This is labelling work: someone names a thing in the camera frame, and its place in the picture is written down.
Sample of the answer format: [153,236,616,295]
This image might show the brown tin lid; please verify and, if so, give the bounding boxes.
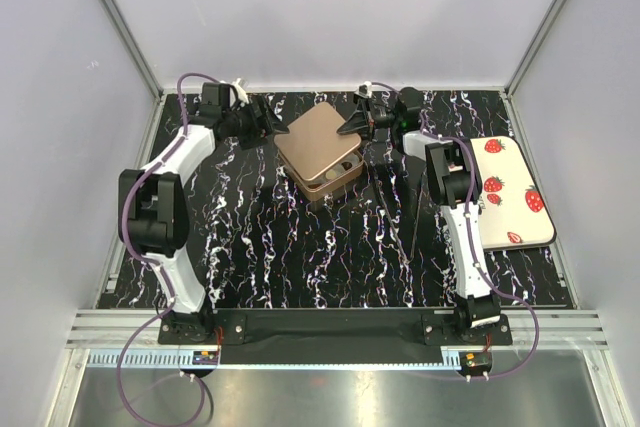
[274,102,362,182]

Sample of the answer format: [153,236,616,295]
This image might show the brown tin box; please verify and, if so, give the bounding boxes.
[279,150,364,202]

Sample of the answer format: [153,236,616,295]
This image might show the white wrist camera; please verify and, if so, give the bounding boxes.
[353,81,373,104]
[229,78,250,108]

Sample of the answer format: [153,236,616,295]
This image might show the strawberry pattern tray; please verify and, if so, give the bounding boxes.
[471,136,556,251]

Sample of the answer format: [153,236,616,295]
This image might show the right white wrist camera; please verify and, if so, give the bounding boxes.
[353,81,373,104]

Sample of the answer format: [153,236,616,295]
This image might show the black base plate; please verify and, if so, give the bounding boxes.
[158,308,513,368]

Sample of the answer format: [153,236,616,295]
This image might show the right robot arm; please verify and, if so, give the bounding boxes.
[337,82,501,344]

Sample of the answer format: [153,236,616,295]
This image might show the silver metal tongs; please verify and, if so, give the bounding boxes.
[368,162,421,263]

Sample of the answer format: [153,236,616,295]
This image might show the white cable duct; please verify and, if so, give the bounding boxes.
[87,349,220,370]

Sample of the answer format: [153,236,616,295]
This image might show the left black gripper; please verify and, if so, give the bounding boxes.
[222,94,288,150]

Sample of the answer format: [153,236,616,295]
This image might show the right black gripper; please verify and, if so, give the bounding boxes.
[337,97,401,142]

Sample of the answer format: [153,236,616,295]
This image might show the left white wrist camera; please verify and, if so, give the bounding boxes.
[229,78,250,108]

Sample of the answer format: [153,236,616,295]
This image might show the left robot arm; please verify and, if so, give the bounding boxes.
[118,77,288,343]

